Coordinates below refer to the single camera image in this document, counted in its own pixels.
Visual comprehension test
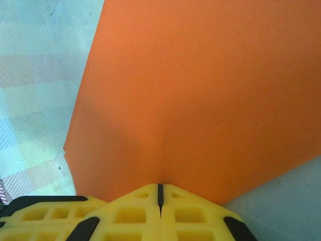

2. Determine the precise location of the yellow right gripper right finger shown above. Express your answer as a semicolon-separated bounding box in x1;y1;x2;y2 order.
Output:
160;183;258;241

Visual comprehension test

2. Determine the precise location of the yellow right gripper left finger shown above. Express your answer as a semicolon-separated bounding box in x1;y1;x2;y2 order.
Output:
65;183;161;241

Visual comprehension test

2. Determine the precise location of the orange paper sheet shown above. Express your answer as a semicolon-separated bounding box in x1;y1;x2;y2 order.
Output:
62;0;321;204

